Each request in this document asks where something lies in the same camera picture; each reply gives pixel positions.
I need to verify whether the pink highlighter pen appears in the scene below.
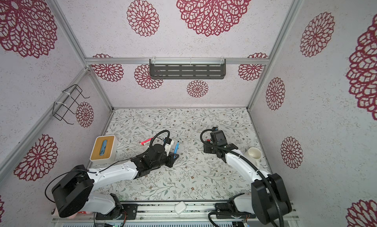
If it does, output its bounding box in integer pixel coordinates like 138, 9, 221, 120
140, 138, 152, 146

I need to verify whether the blue marker pen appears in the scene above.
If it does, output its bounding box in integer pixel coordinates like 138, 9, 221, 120
174, 141, 179, 154

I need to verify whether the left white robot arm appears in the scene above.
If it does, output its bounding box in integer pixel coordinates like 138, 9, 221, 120
52, 144, 179, 220

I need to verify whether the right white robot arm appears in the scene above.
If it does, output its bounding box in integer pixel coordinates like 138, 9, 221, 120
204, 142, 292, 227

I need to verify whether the cream ceramic mug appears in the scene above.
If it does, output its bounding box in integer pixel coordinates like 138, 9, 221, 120
244, 147, 262, 169

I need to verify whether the white wooden-top tissue box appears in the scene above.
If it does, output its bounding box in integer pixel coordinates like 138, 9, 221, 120
90, 135, 118, 166

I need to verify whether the pink plush toy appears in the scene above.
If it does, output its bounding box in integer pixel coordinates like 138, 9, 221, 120
51, 208, 78, 219

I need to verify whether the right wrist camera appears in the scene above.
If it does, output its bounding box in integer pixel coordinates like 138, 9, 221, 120
210, 130, 228, 147

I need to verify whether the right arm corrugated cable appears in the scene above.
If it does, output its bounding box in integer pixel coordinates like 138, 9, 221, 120
200, 128, 285, 227

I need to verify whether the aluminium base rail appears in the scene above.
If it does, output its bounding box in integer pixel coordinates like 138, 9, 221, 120
51, 200, 299, 227

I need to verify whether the white pad on rail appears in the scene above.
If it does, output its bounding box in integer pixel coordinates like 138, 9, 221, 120
174, 201, 187, 215

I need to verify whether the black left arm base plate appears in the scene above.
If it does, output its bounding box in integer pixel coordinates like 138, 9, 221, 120
95, 203, 138, 221

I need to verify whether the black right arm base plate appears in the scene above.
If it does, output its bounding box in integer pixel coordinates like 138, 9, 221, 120
215, 202, 256, 219

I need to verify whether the dark metal wall shelf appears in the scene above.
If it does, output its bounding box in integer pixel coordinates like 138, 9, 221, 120
149, 59, 226, 80

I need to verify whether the black wire wall rack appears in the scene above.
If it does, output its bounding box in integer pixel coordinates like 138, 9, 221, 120
52, 84, 90, 125

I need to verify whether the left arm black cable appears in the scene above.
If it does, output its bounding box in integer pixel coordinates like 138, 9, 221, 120
45, 129, 171, 203

